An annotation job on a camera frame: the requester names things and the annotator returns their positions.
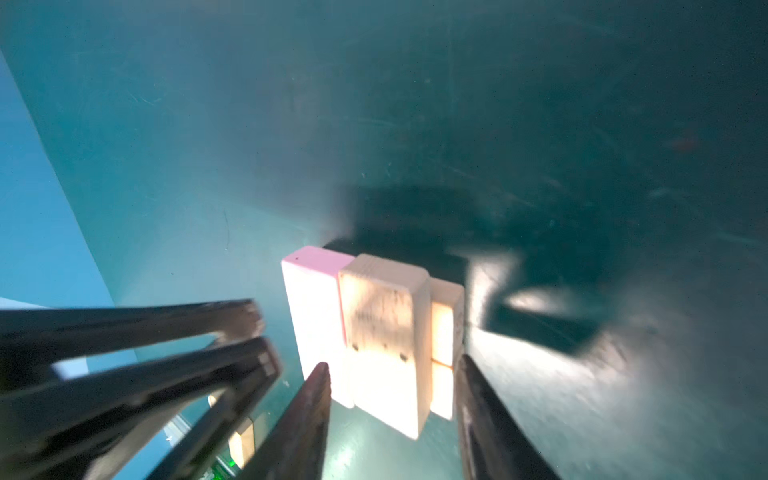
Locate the long natural wood block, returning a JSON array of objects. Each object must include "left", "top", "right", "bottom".
[{"left": 228, "top": 415, "right": 269, "bottom": 469}]

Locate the pink wood block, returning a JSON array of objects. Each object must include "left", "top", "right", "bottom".
[{"left": 281, "top": 246, "right": 354, "bottom": 409}]

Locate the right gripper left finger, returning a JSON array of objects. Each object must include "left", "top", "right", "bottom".
[{"left": 237, "top": 362, "right": 332, "bottom": 479}]

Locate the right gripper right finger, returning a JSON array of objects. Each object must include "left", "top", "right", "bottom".
[{"left": 454, "top": 354, "right": 559, "bottom": 480}]

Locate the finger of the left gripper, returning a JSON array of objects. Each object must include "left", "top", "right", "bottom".
[
  {"left": 1, "top": 337, "right": 282, "bottom": 479},
  {"left": 1, "top": 300, "right": 265, "bottom": 390}
]

